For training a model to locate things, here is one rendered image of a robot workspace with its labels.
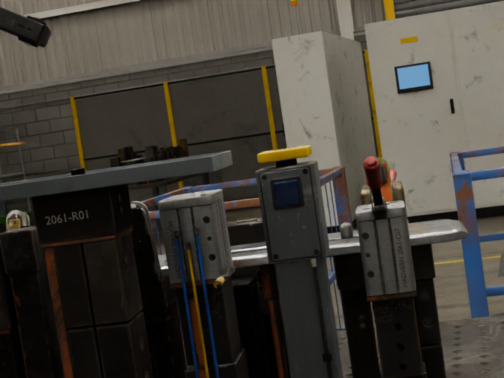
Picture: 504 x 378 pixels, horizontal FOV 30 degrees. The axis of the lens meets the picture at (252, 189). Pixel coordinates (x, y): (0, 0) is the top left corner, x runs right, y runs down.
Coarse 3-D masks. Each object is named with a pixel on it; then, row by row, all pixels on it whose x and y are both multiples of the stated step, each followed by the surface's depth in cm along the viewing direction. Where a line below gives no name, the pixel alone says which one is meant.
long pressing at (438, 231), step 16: (416, 224) 150; (432, 224) 147; (448, 224) 144; (336, 240) 145; (352, 240) 142; (416, 240) 136; (432, 240) 135; (448, 240) 135; (160, 256) 156; (240, 256) 140; (256, 256) 139
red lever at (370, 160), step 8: (368, 160) 113; (376, 160) 113; (368, 168) 113; (376, 168) 113; (368, 176) 115; (376, 176) 115; (368, 184) 117; (376, 184) 117; (376, 192) 120; (376, 200) 122; (384, 200) 123; (376, 208) 123; (384, 208) 123; (376, 216) 124; (384, 216) 124
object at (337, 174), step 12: (336, 168) 430; (240, 180) 447; (252, 180) 443; (324, 180) 380; (336, 180) 431; (180, 192) 441; (192, 192) 450; (336, 192) 413; (156, 204) 408; (228, 204) 326; (240, 204) 325; (252, 204) 324; (336, 204) 432; (348, 204) 432; (156, 216) 332; (348, 216) 431; (336, 228) 402; (336, 300) 381
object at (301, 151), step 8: (264, 152) 111; (272, 152) 110; (280, 152) 110; (288, 152) 110; (296, 152) 110; (304, 152) 110; (264, 160) 110; (272, 160) 110; (280, 160) 112; (288, 160) 112; (296, 160) 113
